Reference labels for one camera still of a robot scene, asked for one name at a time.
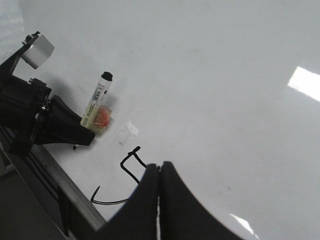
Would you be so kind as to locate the whiteboard marker with clear sleeve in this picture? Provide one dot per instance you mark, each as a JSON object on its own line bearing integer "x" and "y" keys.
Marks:
{"x": 97, "y": 115}

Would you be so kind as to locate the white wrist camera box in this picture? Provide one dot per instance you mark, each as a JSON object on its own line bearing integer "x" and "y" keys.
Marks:
{"x": 38, "y": 52}

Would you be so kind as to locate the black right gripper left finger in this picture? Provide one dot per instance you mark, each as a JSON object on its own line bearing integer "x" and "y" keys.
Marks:
{"x": 137, "y": 218}

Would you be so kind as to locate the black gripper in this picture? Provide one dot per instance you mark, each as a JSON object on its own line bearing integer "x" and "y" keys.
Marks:
{"x": 21, "y": 101}

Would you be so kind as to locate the white whiteboard with aluminium frame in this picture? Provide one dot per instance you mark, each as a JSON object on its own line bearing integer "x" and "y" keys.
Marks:
{"x": 226, "y": 90}

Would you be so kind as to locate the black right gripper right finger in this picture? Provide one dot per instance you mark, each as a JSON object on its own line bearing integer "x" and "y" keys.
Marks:
{"x": 182, "y": 216}

